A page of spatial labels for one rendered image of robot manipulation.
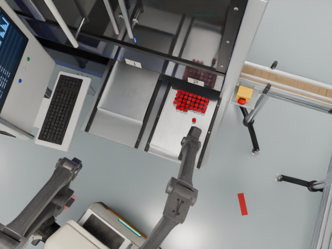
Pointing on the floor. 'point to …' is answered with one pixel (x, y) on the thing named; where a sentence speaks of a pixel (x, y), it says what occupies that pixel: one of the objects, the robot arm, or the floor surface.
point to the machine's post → (242, 47)
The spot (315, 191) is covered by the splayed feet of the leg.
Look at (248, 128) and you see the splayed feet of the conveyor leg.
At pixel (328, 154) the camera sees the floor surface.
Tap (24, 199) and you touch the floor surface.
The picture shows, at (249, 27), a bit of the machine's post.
